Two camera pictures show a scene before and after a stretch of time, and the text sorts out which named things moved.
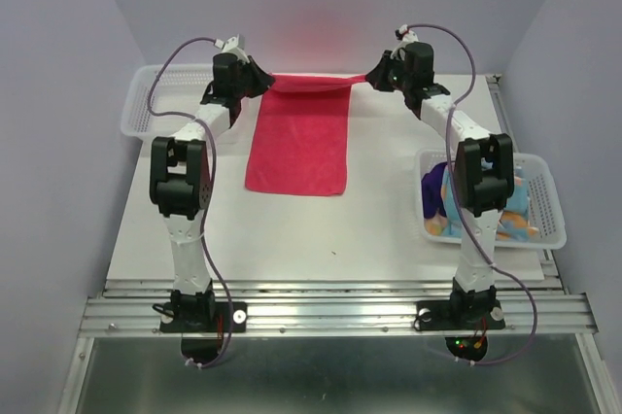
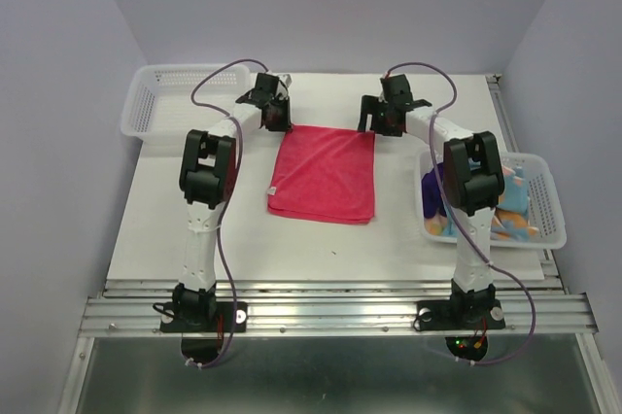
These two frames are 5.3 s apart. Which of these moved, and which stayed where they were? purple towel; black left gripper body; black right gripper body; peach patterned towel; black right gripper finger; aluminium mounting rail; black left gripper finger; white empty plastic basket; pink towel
Moved: black right gripper body; black right gripper finger; pink towel; black left gripper finger; black left gripper body
Stayed: white empty plastic basket; aluminium mounting rail; peach patterned towel; purple towel
